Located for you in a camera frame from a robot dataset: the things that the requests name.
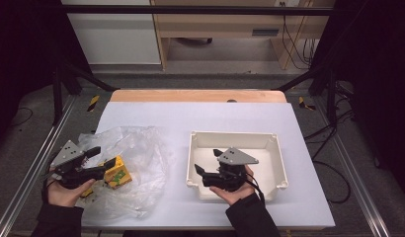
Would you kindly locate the yellow black tape piece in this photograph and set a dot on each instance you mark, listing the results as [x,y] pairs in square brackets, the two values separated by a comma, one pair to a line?
[304,103]
[93,103]

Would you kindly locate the person's left hand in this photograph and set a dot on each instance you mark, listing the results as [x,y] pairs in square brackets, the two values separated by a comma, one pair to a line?
[67,197]

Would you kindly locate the white cabinet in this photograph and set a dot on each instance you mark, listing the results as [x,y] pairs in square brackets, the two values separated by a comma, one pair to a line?
[115,39]

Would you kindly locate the black curtain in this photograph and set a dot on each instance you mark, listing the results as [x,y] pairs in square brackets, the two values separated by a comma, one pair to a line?
[378,82]
[22,49]

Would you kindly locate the black frame stand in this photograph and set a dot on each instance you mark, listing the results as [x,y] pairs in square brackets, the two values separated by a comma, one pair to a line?
[331,95]
[57,95]

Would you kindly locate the black horizontal frame bar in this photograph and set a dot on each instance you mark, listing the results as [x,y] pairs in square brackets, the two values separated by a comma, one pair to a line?
[190,10]

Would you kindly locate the white table cover sheet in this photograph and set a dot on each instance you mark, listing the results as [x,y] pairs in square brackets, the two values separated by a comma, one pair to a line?
[190,115]

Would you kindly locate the yellow drink carton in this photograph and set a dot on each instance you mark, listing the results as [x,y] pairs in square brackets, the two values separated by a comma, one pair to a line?
[120,174]

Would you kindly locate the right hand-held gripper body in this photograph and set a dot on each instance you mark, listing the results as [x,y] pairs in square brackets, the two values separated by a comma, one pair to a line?
[228,179]

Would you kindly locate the white plastic bin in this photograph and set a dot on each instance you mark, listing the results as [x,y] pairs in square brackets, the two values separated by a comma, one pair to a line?
[273,164]

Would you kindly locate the wooden desk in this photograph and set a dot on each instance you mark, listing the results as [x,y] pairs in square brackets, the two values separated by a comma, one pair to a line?
[217,24]

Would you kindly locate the aluminium rail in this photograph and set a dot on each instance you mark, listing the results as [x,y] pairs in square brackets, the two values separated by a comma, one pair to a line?
[358,194]
[36,164]

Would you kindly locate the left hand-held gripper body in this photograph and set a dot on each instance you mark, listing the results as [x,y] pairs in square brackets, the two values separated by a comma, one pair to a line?
[70,171]

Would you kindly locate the clear printed plastic bag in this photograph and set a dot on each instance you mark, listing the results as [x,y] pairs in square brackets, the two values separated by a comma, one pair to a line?
[144,158]

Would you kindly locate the person's right hand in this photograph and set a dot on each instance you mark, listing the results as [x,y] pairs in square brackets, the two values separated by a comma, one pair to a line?
[236,196]

